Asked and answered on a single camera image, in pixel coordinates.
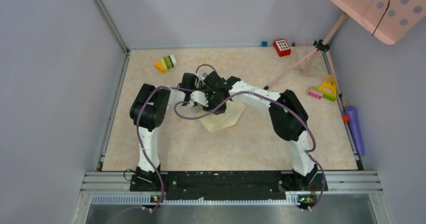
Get pale yellow envelope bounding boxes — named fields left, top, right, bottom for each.
left=199, top=101, right=246, bottom=133

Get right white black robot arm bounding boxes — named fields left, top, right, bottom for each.
left=200, top=71, right=318, bottom=190

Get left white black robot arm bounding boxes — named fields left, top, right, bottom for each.
left=130, top=73, right=199, bottom=190

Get stacked colourful toy bricks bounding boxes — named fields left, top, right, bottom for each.
left=155, top=54, right=177, bottom=73

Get red toy block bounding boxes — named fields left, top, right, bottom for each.
left=273, top=39, right=291, bottom=57

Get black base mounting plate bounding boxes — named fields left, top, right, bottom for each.
left=130, top=170, right=328, bottom=201

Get pink toy brick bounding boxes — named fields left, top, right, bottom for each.
left=308, top=89, right=324, bottom=99

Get pink wooden tripod stand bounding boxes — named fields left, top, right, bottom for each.
left=263, top=12, right=349, bottom=97

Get green toy brick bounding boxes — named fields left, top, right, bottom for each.
left=311, top=86, right=337, bottom=102

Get yellow triangular toy block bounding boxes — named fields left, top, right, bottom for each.
left=318, top=77, right=337, bottom=97

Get purple flashlight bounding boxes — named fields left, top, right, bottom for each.
left=342, top=105, right=365, bottom=156

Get pink dotted board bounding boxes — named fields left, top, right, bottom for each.
left=330, top=0, right=425, bottom=45

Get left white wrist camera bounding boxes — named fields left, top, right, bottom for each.
left=198, top=72, right=208, bottom=81

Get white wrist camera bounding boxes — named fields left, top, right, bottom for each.
left=198, top=72, right=208, bottom=81
left=190, top=90, right=208, bottom=107

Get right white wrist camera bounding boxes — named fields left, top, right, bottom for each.
left=190, top=90, right=208, bottom=107

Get aluminium frame rail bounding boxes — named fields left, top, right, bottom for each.
left=93, top=0, right=130, bottom=55

